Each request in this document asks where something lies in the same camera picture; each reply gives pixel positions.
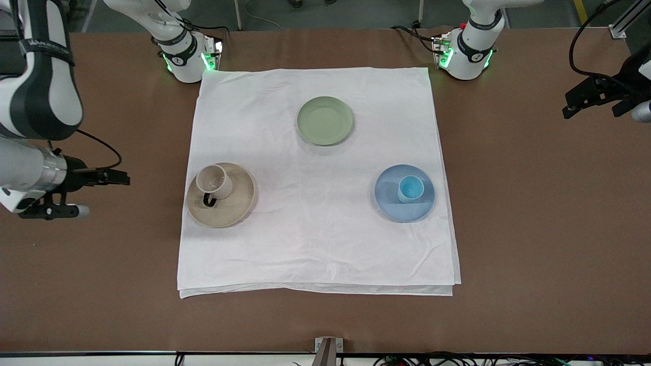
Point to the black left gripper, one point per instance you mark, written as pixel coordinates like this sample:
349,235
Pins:
621,83

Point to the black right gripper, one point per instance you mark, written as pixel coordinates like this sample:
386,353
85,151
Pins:
75,173

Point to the blue cup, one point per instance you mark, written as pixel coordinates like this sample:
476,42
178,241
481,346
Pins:
411,189

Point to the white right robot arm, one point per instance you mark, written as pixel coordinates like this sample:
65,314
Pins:
46,96

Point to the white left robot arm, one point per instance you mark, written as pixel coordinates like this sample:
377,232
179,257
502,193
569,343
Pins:
465,61

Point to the beige gray plate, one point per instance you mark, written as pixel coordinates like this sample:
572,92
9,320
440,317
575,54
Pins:
239,203

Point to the blue plate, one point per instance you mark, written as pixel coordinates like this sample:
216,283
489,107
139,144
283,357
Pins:
391,203

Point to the green plate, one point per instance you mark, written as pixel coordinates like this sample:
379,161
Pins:
325,121

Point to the white table leg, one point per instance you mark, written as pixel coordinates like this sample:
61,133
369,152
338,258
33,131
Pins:
237,14
421,10

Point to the white cloth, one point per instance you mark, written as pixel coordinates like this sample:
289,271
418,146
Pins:
315,239

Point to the aluminium frame profile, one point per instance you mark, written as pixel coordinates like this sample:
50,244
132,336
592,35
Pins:
628,18
6,35

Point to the metal bracket at table edge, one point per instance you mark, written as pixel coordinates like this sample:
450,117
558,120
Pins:
329,351

